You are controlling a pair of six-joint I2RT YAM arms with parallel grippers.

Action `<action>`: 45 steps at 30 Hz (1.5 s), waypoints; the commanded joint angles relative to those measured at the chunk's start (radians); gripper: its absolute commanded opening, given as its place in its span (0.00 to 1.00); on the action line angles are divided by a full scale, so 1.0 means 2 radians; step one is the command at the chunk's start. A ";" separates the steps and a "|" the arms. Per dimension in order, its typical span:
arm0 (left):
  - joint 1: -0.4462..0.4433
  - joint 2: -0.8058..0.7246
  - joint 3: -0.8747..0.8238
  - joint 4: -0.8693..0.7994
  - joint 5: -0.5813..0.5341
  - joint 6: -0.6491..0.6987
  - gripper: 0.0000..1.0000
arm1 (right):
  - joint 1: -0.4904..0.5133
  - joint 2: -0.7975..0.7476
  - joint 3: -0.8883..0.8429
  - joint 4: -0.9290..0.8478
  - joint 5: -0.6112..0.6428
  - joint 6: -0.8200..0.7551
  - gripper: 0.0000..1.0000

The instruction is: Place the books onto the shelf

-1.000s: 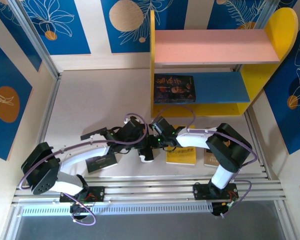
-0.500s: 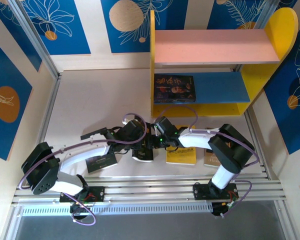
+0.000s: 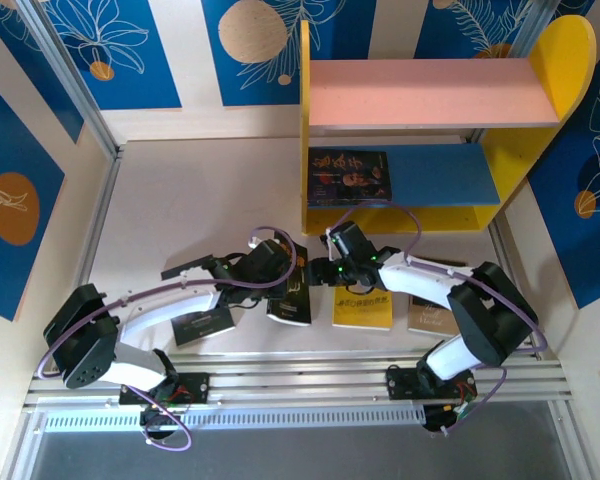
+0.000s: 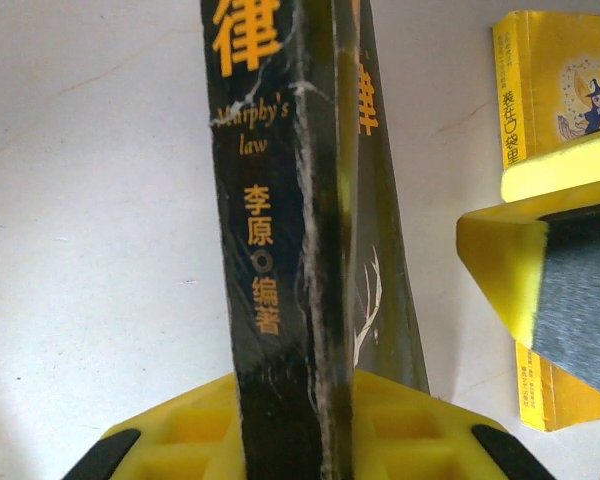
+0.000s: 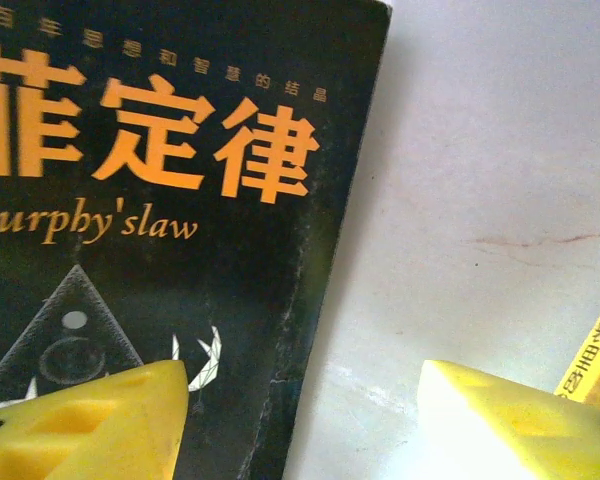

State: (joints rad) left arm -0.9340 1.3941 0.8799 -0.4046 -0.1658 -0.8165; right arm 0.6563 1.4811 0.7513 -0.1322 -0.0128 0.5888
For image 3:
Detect black book with wolf eye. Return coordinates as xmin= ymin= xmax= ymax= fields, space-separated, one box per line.
xmin=160 ymin=254 xmax=235 ymax=347

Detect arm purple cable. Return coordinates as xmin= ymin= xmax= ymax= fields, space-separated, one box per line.
xmin=327 ymin=199 xmax=549 ymax=439
xmin=37 ymin=225 xmax=301 ymax=454

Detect aluminium rail beam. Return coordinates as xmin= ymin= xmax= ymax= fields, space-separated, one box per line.
xmin=22 ymin=349 xmax=574 ymax=414

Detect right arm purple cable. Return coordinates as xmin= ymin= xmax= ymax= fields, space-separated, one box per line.
xmin=327 ymin=199 xmax=549 ymax=439

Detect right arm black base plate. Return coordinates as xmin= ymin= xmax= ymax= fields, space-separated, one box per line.
xmin=385 ymin=365 xmax=479 ymax=401

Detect aluminium table side rail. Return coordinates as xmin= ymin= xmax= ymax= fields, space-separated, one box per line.
xmin=487 ymin=219 xmax=544 ymax=361
xmin=72 ymin=142 xmax=126 ymax=301

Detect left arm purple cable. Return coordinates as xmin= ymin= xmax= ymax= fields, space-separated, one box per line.
xmin=37 ymin=225 xmax=301 ymax=454

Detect aluminium corner post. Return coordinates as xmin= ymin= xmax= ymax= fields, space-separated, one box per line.
xmin=17 ymin=0 xmax=124 ymax=159

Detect dark book with red figure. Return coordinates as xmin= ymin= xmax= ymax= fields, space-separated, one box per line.
xmin=307 ymin=147 xmax=394 ymax=209

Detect yellow pink blue bookshelf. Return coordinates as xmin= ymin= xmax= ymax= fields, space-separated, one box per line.
xmin=299 ymin=13 xmax=599 ymax=236

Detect yellow book with cartoon boy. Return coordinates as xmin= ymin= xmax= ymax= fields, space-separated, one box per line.
xmin=332 ymin=284 xmax=394 ymax=332

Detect white slotted cable duct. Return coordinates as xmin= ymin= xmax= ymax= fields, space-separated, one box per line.
xmin=42 ymin=405 xmax=426 ymax=434

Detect brown tan book with scroll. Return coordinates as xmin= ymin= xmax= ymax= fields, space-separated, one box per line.
xmin=407 ymin=257 xmax=470 ymax=337

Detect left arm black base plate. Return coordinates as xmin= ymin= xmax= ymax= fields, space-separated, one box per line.
xmin=118 ymin=372 xmax=211 ymax=405

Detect black book orange title antlers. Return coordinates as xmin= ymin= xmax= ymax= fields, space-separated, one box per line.
xmin=265 ymin=243 xmax=315 ymax=327

